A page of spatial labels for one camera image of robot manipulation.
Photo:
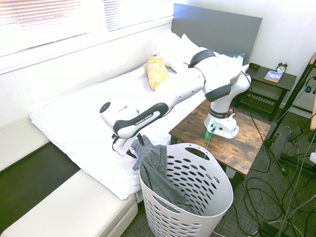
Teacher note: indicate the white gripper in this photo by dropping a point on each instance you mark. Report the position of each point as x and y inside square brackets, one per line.
[123, 146]

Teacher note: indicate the grey clothing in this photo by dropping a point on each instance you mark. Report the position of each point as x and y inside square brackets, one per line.
[158, 168]

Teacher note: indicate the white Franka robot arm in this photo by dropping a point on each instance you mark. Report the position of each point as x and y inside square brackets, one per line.
[185, 86]

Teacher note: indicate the white perforated laundry basket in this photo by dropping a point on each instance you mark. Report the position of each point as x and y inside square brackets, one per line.
[177, 150]

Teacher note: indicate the white bed blanket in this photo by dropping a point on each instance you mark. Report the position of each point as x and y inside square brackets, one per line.
[74, 123]

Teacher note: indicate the yellow white patterned pillow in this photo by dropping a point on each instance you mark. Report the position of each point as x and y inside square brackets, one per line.
[155, 71]

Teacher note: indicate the grey cloth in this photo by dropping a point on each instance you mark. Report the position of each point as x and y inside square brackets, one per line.
[188, 208]

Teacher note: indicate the rustic wooden side table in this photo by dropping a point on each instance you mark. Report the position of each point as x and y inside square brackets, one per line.
[234, 150]

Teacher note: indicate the cream padded bench cushion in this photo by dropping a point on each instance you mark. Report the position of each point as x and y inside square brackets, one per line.
[61, 212]
[22, 143]

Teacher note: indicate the white window blind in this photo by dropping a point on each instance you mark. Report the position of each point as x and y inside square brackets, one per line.
[138, 12]
[37, 17]

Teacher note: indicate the dark teal patterned pillow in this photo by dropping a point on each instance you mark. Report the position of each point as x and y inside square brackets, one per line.
[240, 56]

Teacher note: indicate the small dark case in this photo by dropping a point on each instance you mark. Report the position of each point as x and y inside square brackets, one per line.
[254, 66]

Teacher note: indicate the grey headboard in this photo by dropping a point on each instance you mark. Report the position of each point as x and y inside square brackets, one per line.
[222, 32]

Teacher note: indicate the blue covered book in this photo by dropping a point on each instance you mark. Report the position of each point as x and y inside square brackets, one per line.
[272, 76]

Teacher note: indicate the black power strip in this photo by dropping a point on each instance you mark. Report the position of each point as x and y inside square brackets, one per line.
[267, 229]

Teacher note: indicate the black power adapter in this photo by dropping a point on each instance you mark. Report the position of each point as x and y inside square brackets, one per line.
[296, 133]

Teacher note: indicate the black nightstand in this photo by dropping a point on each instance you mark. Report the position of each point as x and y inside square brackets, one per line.
[284, 82]

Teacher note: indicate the black alarm clock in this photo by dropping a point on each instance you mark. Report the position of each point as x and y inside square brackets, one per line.
[281, 67]

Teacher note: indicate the small white object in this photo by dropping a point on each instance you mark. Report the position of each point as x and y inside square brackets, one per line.
[314, 158]

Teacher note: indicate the black camera stand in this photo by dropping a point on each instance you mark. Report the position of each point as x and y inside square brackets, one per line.
[267, 142]

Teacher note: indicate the black teal camera mount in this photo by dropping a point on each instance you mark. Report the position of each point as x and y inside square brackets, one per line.
[306, 89]

